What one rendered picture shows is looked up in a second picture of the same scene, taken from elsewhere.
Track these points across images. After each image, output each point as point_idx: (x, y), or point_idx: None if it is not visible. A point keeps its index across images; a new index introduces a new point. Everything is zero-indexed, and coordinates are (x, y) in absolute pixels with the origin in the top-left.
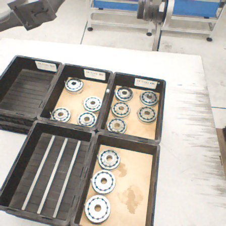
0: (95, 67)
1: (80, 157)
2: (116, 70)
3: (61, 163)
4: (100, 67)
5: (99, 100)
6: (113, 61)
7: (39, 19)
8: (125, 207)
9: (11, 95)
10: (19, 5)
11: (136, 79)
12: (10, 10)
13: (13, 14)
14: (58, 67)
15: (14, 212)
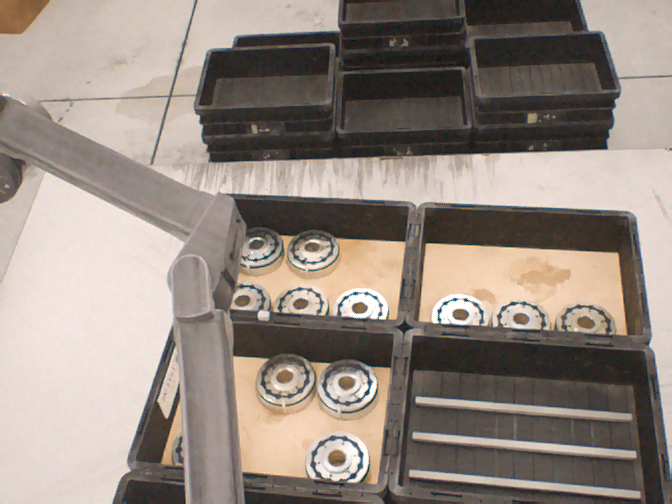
0: (55, 458)
1: (463, 393)
2: (81, 385)
3: (489, 436)
4: (57, 440)
5: (271, 363)
6: (31, 399)
7: (238, 260)
8: (562, 286)
9: None
10: (218, 277)
11: None
12: (215, 321)
13: (225, 318)
14: (131, 502)
15: (667, 460)
